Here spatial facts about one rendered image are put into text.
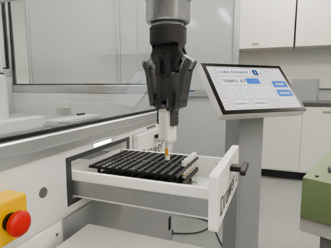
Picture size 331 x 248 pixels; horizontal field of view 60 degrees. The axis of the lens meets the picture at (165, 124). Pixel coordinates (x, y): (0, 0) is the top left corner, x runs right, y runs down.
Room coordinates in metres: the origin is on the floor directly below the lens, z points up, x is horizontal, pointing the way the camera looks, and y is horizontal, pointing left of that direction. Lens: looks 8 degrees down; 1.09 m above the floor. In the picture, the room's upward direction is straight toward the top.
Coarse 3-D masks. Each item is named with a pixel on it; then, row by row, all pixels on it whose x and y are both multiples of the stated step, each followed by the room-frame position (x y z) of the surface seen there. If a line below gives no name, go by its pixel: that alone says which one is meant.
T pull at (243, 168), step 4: (232, 164) 0.63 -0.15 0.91; (236, 164) 0.63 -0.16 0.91; (240, 164) 0.63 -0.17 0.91; (244, 164) 0.63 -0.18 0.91; (248, 164) 0.64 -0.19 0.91; (232, 168) 0.61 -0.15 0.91; (236, 168) 0.61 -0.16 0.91; (240, 168) 0.61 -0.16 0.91; (244, 168) 0.60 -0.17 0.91; (240, 172) 0.59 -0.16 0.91; (244, 172) 0.58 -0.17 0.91
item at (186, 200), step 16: (96, 160) 0.75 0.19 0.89; (208, 160) 0.76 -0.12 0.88; (80, 176) 0.63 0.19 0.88; (96, 176) 0.61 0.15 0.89; (112, 176) 0.60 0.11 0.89; (208, 176) 0.76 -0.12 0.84; (80, 192) 0.62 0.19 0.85; (96, 192) 0.61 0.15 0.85; (112, 192) 0.59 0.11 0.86; (128, 192) 0.58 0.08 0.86; (144, 192) 0.57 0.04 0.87; (160, 192) 0.56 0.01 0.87; (176, 192) 0.54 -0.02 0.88; (192, 192) 0.53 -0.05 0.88; (208, 192) 0.52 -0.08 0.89; (144, 208) 0.57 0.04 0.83; (160, 208) 0.55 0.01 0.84; (176, 208) 0.54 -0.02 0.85; (192, 208) 0.53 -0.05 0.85
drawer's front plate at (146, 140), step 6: (144, 132) 0.97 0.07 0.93; (150, 132) 1.00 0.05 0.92; (156, 132) 1.04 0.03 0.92; (138, 138) 0.91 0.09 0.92; (144, 138) 0.95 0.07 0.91; (150, 138) 1.00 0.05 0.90; (156, 138) 1.04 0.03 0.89; (138, 144) 0.91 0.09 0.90; (144, 144) 0.95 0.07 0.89; (150, 144) 1.00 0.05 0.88; (156, 144) 1.04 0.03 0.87; (162, 144) 1.10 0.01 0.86; (150, 150) 0.99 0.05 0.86; (162, 150) 1.10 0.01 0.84
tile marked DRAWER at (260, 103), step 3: (252, 99) 1.39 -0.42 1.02; (255, 99) 1.39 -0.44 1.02; (258, 99) 1.40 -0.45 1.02; (261, 99) 1.41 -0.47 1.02; (264, 99) 1.42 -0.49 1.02; (255, 102) 1.38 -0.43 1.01; (258, 102) 1.39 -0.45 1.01; (261, 102) 1.39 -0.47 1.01; (264, 102) 1.40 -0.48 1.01; (267, 102) 1.41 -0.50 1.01; (255, 105) 1.37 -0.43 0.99; (258, 105) 1.37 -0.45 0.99; (261, 105) 1.38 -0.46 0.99; (264, 105) 1.39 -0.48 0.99; (267, 105) 1.40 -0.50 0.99
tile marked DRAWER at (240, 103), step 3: (240, 99) 1.36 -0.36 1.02; (243, 99) 1.37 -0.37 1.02; (246, 99) 1.37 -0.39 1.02; (234, 102) 1.33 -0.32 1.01; (237, 102) 1.34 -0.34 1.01; (240, 102) 1.35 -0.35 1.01; (243, 102) 1.35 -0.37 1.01; (246, 102) 1.36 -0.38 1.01; (249, 102) 1.37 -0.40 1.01; (237, 105) 1.33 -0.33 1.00; (240, 105) 1.33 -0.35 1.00; (243, 105) 1.34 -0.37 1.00; (246, 105) 1.35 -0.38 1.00; (249, 105) 1.35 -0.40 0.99
